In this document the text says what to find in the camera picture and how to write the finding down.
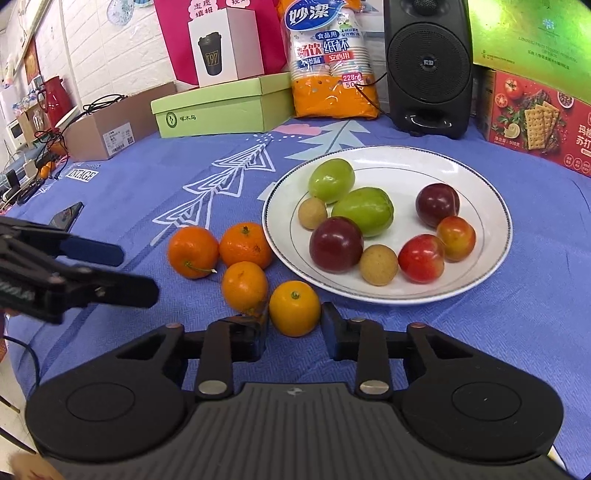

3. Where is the small green apple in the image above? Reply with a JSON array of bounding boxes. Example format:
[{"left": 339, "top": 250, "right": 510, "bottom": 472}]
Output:
[{"left": 308, "top": 158, "right": 356, "bottom": 204}]

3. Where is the orange paper cup package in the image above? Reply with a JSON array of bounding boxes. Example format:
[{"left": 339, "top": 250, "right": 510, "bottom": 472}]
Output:
[{"left": 277, "top": 0, "right": 380, "bottom": 119}]

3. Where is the red yellow nectarine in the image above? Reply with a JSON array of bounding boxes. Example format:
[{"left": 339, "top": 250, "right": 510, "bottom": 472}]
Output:
[{"left": 437, "top": 216, "right": 477, "bottom": 262}]

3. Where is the green gift box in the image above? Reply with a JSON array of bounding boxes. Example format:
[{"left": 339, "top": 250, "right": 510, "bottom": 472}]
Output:
[{"left": 468, "top": 0, "right": 591, "bottom": 103}]

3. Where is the black speaker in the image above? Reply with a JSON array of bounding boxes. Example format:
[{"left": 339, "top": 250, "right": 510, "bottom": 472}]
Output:
[{"left": 384, "top": 0, "right": 473, "bottom": 139}]

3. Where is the light green shoe box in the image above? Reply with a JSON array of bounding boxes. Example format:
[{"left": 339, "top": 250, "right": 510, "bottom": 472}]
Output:
[{"left": 151, "top": 72, "right": 294, "bottom": 138}]

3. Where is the dark red plum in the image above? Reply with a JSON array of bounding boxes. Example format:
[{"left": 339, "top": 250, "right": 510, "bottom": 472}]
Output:
[
  {"left": 308, "top": 216, "right": 363, "bottom": 274},
  {"left": 415, "top": 183, "right": 460, "bottom": 228}
]

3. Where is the brown shipping carton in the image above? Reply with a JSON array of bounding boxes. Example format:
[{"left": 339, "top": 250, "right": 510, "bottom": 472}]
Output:
[{"left": 63, "top": 82, "right": 177, "bottom": 161}]

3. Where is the black speaker cable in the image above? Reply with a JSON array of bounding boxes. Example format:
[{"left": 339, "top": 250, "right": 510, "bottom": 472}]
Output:
[{"left": 352, "top": 71, "right": 389, "bottom": 116}]

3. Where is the red tomato fruit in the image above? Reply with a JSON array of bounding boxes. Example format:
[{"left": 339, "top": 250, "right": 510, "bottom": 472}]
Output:
[{"left": 398, "top": 234, "right": 445, "bottom": 284}]

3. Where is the small tan longan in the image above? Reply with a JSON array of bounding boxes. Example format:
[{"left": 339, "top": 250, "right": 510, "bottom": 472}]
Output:
[{"left": 297, "top": 197, "right": 328, "bottom": 231}]

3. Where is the red cracker box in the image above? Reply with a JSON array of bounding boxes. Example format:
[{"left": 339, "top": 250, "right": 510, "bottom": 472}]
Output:
[{"left": 476, "top": 70, "right": 591, "bottom": 177}]

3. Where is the large green apple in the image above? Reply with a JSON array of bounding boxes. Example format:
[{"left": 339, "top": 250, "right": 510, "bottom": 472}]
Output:
[{"left": 332, "top": 187, "right": 396, "bottom": 238}]

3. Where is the white round plate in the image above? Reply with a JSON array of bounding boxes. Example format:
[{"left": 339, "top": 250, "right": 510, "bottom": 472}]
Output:
[{"left": 261, "top": 145, "right": 514, "bottom": 306}]

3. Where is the red kettle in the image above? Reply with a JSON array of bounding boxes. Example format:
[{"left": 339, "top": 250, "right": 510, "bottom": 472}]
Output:
[{"left": 37, "top": 76, "right": 73, "bottom": 128}]

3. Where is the black smartphone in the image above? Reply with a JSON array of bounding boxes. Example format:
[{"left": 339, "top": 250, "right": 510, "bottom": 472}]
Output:
[{"left": 49, "top": 202, "right": 84, "bottom": 232}]

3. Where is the white cup box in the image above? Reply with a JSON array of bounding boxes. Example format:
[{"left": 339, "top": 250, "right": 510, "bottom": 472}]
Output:
[{"left": 188, "top": 7, "right": 264, "bottom": 88}]

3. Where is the yellow orange tangerine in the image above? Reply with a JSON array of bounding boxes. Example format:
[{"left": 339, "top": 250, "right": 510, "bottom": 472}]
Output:
[{"left": 269, "top": 280, "right": 321, "bottom": 338}]

